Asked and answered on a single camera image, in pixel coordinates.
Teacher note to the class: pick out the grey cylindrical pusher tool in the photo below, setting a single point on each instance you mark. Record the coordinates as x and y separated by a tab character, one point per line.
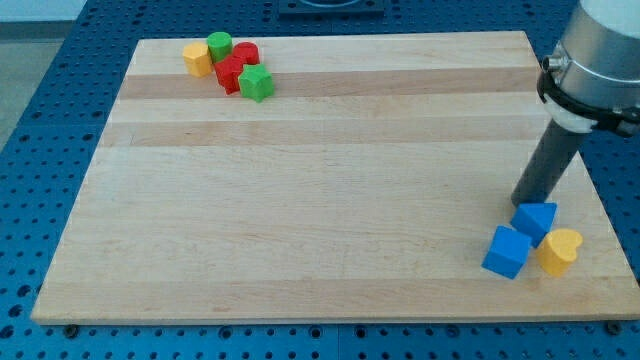
553	154

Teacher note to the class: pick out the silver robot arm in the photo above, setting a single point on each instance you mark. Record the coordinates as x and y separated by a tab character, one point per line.
590	82

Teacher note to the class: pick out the yellow hexagon block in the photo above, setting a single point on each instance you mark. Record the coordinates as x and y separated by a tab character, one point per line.
197	59

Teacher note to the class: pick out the blue triangle block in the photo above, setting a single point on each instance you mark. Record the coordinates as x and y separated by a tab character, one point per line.
534	220

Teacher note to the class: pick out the yellow heart block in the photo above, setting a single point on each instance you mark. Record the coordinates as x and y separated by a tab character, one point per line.
559	250

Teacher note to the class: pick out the blue cube block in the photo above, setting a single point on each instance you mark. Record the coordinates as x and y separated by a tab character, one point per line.
507	253

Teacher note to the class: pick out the wooden board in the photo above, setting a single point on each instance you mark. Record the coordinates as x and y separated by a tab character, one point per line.
366	189

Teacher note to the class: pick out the green star block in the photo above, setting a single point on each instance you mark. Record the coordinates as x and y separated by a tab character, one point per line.
256	82

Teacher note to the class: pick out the red cylinder block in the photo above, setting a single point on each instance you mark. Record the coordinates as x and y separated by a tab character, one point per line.
247	52

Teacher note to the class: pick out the red star block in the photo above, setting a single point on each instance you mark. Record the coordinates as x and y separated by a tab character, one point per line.
227	72

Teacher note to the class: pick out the green cylinder block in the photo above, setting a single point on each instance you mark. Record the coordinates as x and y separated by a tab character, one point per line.
220	45

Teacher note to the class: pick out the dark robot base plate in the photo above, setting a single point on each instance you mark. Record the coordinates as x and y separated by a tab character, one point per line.
295	8

